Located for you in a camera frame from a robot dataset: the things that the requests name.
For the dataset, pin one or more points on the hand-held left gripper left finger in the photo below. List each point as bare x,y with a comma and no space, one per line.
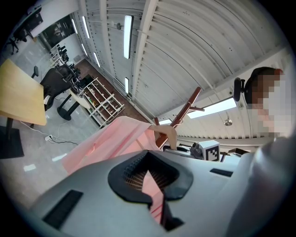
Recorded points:
99,208

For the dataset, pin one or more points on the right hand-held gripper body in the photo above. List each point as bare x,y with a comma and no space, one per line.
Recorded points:
209,150

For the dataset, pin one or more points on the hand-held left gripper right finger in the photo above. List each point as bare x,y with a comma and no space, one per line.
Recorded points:
203,196

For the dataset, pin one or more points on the pink cloth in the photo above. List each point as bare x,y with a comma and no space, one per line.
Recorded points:
115,139

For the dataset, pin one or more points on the metal ceiling spot lamp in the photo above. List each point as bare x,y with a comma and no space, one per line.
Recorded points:
228,122

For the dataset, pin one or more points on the large ceiling light panel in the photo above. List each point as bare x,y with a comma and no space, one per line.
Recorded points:
211,108

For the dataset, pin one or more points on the small ceiling light panel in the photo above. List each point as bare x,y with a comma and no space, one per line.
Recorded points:
165,121

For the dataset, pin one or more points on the small ceiling dome sensor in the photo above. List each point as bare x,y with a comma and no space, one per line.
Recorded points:
230,92

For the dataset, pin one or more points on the person's head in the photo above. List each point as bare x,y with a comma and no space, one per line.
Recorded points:
268,99

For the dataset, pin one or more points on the white power strip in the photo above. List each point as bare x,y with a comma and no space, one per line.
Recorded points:
48,138

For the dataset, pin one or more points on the white table with black base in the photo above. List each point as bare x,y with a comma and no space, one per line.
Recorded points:
69,108

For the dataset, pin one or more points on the white open shelf unit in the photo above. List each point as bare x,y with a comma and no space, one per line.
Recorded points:
104,104

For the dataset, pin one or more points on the ceiling strip light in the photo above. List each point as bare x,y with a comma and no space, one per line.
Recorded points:
86,26
128,37
97,59
126,85
74,26
84,49

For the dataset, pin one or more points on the black office chair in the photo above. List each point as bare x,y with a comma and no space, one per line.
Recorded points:
55,81

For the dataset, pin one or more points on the light wooden table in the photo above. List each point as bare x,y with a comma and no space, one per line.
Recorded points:
20,92

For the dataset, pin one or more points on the low white equipment shelf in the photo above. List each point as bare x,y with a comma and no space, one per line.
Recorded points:
59,56

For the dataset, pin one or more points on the small black swivel chair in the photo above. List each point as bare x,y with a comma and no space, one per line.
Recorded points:
12,44

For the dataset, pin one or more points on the black head-worn camera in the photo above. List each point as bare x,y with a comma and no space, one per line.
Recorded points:
238,89

